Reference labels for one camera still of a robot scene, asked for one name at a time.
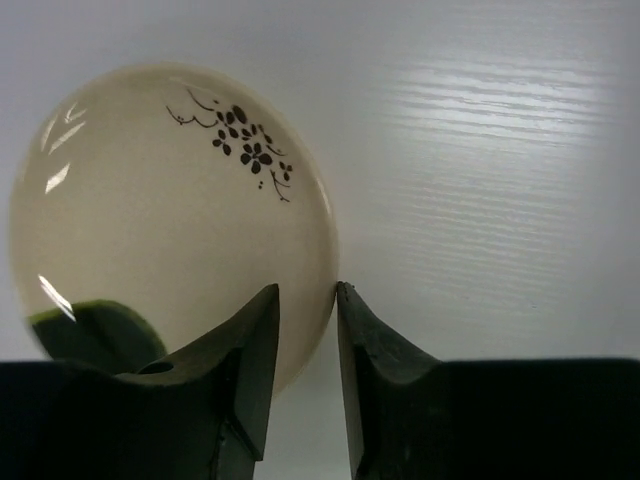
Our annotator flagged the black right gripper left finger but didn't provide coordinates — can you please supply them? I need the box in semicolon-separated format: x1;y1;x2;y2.
1;284;280;479

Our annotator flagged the green plate with floral inside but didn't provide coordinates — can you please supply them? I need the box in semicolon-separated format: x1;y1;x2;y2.
8;64;338;392

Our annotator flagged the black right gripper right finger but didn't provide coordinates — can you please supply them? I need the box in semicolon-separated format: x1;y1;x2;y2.
336;282;639;479

